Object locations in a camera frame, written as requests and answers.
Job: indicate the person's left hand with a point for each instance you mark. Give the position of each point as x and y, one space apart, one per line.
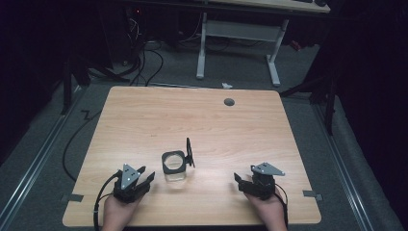
119 213

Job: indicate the clear square container black lid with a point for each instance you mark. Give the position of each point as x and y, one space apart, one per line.
175 162

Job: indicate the grey tape strip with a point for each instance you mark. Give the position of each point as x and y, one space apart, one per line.
312 194
73 198

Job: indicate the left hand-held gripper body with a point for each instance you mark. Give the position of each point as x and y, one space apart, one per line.
128 187

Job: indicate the black metal stand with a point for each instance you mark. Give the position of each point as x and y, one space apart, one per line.
328 102
67 86

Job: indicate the metal floor rail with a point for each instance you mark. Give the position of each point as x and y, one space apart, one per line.
35 163
343 166

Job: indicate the white paper scrap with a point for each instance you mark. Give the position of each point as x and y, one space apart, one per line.
226 85

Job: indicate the person's right hand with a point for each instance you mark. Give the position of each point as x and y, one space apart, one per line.
268 211

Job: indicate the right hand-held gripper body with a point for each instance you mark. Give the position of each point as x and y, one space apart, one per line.
261 183

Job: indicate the white metal desk frame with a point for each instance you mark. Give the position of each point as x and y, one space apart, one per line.
239 30

